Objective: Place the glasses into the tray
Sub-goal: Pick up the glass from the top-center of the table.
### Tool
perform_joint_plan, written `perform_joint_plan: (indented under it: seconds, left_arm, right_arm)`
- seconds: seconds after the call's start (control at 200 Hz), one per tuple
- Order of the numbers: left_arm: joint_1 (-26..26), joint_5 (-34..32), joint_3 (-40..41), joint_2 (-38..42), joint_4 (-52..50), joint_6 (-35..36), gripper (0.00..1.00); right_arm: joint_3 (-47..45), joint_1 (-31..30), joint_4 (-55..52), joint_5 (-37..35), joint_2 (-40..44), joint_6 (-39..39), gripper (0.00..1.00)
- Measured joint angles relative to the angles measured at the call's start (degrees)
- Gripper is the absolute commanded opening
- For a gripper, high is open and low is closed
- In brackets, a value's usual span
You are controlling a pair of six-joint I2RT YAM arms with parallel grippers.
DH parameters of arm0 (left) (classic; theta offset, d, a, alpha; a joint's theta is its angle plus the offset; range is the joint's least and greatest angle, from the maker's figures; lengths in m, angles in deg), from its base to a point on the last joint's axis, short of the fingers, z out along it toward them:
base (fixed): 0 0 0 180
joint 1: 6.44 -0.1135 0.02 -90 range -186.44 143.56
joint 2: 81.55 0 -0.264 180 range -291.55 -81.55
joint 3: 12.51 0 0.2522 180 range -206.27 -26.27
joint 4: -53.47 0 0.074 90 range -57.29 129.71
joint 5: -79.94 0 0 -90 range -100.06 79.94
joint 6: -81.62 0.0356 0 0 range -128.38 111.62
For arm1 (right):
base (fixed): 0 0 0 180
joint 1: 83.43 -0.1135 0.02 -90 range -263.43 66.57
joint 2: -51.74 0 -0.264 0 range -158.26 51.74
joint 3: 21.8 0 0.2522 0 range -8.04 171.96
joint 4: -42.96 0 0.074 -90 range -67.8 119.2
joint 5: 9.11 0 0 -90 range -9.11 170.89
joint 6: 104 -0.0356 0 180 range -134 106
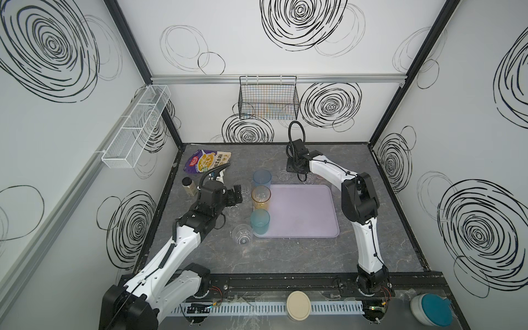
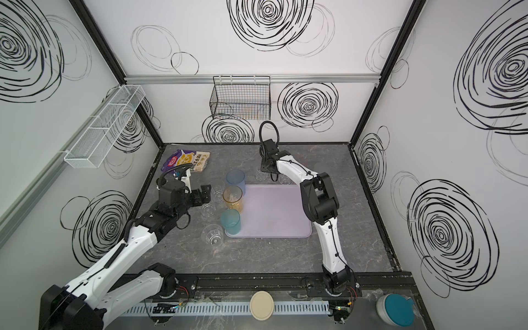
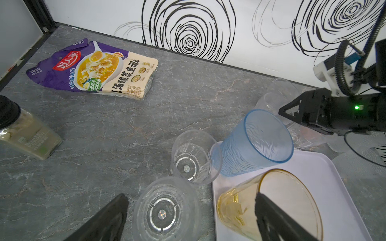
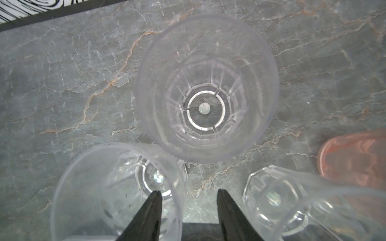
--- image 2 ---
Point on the clear faceted glass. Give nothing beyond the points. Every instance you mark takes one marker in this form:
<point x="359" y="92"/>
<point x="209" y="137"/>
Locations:
<point x="260" y="176"/>
<point x="284" y="180"/>

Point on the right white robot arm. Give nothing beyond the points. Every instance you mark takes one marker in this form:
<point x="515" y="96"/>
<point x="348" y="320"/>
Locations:
<point x="319" y="203"/>

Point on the blue frosted cup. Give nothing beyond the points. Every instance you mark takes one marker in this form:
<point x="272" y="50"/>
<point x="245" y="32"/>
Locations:
<point x="237" y="177"/>

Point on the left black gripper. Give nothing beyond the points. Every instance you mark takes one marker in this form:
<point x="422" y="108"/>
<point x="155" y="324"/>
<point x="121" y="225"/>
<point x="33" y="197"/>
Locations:
<point x="199" y="200"/>

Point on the yellow transparent cup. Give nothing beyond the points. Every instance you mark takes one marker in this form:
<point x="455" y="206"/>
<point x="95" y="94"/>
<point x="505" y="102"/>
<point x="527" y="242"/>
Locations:
<point x="233" y="198"/>

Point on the teal lidded white container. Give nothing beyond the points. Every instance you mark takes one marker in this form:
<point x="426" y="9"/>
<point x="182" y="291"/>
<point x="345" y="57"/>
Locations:
<point x="396" y="310"/>

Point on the beige round lid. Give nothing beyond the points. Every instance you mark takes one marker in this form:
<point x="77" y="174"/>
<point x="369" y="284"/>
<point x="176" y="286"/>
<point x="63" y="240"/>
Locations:
<point x="262" y="305"/>

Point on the lilac plastic tray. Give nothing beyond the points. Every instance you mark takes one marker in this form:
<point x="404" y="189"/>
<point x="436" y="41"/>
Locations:
<point x="273" y="212"/>

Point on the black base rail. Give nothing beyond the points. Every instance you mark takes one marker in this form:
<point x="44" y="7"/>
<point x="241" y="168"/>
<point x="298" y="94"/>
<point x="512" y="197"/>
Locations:
<point x="311" y="284"/>

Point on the clear glass left middle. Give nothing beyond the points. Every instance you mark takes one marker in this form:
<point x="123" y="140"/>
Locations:
<point x="217" y="193"/>

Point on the clear glass far back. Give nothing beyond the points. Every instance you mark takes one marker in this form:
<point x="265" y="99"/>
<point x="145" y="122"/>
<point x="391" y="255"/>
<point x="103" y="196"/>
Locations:
<point x="208" y="211"/>

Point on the clear glass near front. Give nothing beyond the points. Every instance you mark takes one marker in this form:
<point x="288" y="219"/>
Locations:
<point x="213" y="235"/>

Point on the purple yellow food packet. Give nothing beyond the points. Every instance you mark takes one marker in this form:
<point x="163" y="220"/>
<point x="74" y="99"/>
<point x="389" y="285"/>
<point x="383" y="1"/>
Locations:
<point x="198" y="160"/>

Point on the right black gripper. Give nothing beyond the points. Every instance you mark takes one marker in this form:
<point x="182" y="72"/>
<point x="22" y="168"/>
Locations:
<point x="267" y="165"/>

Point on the black wire wall basket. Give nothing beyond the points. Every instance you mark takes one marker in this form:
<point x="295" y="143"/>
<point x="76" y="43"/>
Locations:
<point x="244" y="96"/>

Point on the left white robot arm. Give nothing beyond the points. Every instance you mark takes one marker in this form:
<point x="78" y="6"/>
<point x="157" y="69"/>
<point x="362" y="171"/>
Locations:
<point x="91" y="301"/>

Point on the white slotted cable duct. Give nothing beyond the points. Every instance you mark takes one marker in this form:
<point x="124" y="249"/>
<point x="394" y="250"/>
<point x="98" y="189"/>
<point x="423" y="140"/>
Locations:
<point x="281" y="308"/>

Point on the teal frosted cup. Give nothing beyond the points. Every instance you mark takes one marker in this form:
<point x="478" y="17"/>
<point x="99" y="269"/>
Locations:
<point x="231" y="221"/>

